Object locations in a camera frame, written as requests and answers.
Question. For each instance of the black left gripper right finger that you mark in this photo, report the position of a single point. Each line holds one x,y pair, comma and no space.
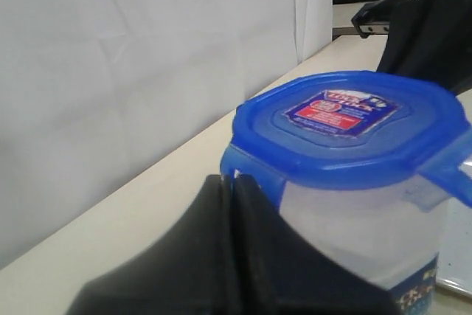
279,272

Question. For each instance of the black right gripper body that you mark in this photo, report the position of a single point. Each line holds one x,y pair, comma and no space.
420,33

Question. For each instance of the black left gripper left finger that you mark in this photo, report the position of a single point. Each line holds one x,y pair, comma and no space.
189,270

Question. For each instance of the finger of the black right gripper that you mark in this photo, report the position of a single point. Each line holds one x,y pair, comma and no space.
456,80

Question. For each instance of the blue snap-lock lid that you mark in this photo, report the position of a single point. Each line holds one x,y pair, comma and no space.
354,130

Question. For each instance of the clear tall plastic container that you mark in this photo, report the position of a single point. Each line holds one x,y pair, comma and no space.
390,236

